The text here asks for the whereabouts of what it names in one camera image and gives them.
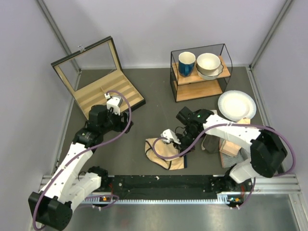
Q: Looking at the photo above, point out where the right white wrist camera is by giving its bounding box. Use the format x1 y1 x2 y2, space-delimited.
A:
161 129 181 144

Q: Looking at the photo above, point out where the striped grey underwear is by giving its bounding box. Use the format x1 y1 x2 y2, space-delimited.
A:
220 148 251 168

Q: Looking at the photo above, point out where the grey underwear white band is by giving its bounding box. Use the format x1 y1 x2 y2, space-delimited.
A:
201 134 220 154

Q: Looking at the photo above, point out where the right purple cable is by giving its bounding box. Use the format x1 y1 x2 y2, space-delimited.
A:
153 123 295 209

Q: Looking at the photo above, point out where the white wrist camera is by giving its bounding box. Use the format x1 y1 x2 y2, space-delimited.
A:
161 129 181 144
104 93 123 116

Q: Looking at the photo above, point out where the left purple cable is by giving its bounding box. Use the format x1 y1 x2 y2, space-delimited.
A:
32 90 133 230

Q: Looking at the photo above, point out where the cream ceramic bowl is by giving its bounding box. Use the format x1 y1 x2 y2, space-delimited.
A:
197 53 221 75

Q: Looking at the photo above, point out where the black compartment box glass lid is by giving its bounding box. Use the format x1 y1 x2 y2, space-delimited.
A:
51 36 146 118

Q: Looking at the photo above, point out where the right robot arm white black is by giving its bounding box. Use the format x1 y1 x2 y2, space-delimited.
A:
167 107 287 191

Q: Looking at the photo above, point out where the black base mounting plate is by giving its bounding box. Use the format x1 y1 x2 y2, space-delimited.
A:
94 175 252 200

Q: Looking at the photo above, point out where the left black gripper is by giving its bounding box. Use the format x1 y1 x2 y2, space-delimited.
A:
100 106 133 134

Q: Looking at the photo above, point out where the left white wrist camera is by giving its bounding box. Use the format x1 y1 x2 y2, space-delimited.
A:
104 93 123 116

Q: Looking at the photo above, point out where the beige underwear navy trim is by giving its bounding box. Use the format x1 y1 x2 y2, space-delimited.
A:
144 138 187 170

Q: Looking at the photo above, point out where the blue ceramic mug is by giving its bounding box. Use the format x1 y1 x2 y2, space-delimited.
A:
179 51 196 77

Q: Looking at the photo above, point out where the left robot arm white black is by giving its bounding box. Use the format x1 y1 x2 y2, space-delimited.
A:
28 103 133 231

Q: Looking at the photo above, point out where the white round plate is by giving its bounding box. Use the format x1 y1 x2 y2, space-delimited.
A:
218 90 257 122

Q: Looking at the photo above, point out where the black wire wooden shelf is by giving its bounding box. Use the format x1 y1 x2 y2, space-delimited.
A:
170 43 233 102

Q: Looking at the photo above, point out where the purple cable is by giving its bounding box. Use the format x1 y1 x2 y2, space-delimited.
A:
32 90 133 230
153 123 295 209

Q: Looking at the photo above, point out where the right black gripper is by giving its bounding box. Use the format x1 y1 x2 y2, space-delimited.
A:
172 128 201 157

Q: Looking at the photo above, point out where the grey slotted cable duct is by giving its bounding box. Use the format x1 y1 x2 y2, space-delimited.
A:
79 194 230 206

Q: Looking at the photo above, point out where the white scalloped dish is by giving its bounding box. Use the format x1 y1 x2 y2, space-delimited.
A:
196 64 224 80

